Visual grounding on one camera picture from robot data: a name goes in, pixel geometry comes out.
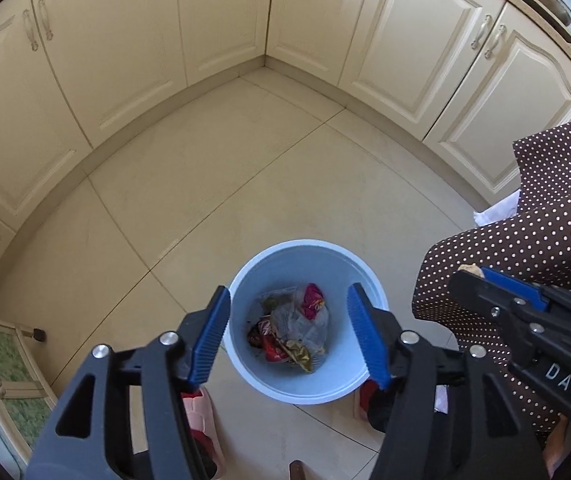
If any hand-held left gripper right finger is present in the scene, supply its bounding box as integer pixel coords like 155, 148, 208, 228
346, 282, 551, 480

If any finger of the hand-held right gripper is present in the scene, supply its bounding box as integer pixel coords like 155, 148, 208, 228
480, 266, 571, 333
448, 270, 571, 357

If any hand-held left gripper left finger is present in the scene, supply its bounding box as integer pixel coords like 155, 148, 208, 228
26, 285, 232, 480

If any crushed red soda can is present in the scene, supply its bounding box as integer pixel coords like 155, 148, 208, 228
260, 332, 289, 363

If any magenta and gold candy wrapper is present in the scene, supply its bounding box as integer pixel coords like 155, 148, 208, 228
301, 283, 327, 321

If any gold and clear snack bag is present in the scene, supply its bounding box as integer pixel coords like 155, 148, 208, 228
270, 287, 331, 373

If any light blue trash bin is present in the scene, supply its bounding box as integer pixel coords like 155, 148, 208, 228
228, 240, 391, 406

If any person's right hand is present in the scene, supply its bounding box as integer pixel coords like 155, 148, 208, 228
540, 417, 571, 480

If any white cloth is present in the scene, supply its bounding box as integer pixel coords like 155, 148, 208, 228
473, 190, 521, 226

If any brown polka dot tablecloth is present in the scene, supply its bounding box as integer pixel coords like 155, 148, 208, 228
412, 116, 571, 436

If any cream kitchen base cabinet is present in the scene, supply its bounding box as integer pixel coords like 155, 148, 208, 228
0, 0, 571, 306

